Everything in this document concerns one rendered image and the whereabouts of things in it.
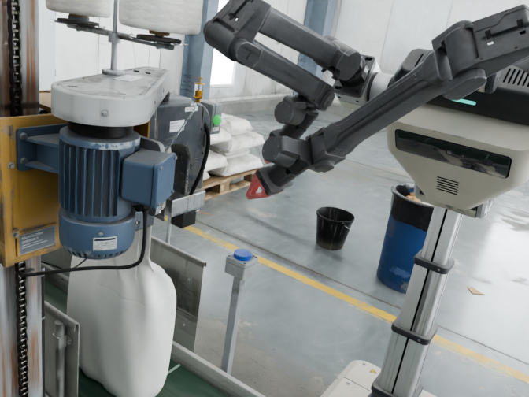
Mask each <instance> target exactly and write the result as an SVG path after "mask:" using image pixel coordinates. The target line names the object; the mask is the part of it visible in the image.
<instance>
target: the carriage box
mask: <svg viewBox="0 0 529 397"><path fill-rule="evenodd" d="M64 123H68V121H66V120H63V119H61V118H58V117H55V116H54V115H53V114H52V113H51V90H40V91H39V115H28V116H18V117H0V264H2V266H3V267H5V268H7V267H10V266H12V265H13V264H15V263H18V262H22V261H24V260H27V259H29V258H33V257H37V256H39V255H42V254H46V253H49V252H51V251H54V250H58V249H61V248H63V246H62V245H61V243H60V240H59V222H58V210H59V209H60V207H61V204H59V203H58V187H59V174H58V173H52V172H48V171H45V170H41V169H31V170H26V171H20V170H18V169H17V148H16V130H17V129H18V128H24V127H33V126H41V125H49V124H64ZM54 225H55V232H56V244H54V245H50V246H48V247H44V248H41V249H38V250H34V251H32V252H29V253H26V254H22V255H20V238H19V236H21V235H23V234H27V233H29V232H34V231H37V230H40V229H43V228H48V227H51V226H54Z"/></svg>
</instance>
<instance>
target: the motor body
mask: <svg viewBox="0 0 529 397"><path fill-rule="evenodd" d="M140 138H141V137H140V134H139V133H138V132H135V131H133V132H132V133H131V134H130V135H127V136H123V137H116V138H102V137H93V136H88V135H81V134H78V133H75V132H73V131H71V130H70V129H69V128H68V126H65V127H63V128H61V130H60V139H59V187H58V203H59V204H61V207H60V209H59V210H58V222H59V240H60V243H61V245H62V246H63V247H64V248H65V250H66V251H67V252H69V253H70V254H72V255H74V256H76V257H78V258H86V259H93V260H102V259H108V258H115V257H117V256H119V255H121V254H123V253H125V252H126V251H127V250H128V249H129V247H130V246H131V245H132V244H133V242H134V238H135V225H136V224H138V222H137V221H136V210H135V208H134V207H133V206H132V205H131V202H128V201H124V200H122V198H121V193H120V174H121V163H122V161H123V160H124V159H125V158H127V157H129V156H130V155H132V154H134V152H137V151H139V145H140Z"/></svg>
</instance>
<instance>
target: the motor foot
mask: <svg viewBox="0 0 529 397"><path fill-rule="evenodd" d="M65 126H68V124H67V123H64V124H49V125H41V126H33V127H24V128H18V129H17V130H16V148H17V169H18V170H20V171H26V170H31V169H41V170H45V171H48V172H52V173H58V174H59V139H60V130H61V128H63V127H65Z"/></svg>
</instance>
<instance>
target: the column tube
mask: <svg viewBox="0 0 529 397"><path fill-rule="evenodd" d="M7 1H8V0H0V117H11V116H10V103H11V101H10V97H9V88H10V83H9V71H10V67H9V46H8V37H9V33H8V18H9V16H8V13H7ZM20 22H21V34H20V38H21V52H20V54H21V60H22V67H21V72H22V84H21V88H22V98H23V99H22V102H21V103H22V106H23V116H28V115H39V0H20ZM25 261H26V270H27V269H31V268H33V269H35V271H32V272H31V273H37V272H41V255H39V256H37V257H33V258H29V259H27V260H25ZM15 274H16V271H15V264H13V265H12V266H10V267H7V268H5V267H3V266H2V264H0V397H20V396H19V391H18V388H19V384H18V377H19V375H18V366H19V365H18V362H17V356H18V353H17V344H18V342H17V307H16V298H17V296H16V282H15ZM25 284H26V287H27V294H26V298H27V306H26V309H27V318H26V320H27V323H28V329H27V333H28V341H27V344H28V352H27V354H28V397H43V380H42V296H41V276H30V277H26V283H25Z"/></svg>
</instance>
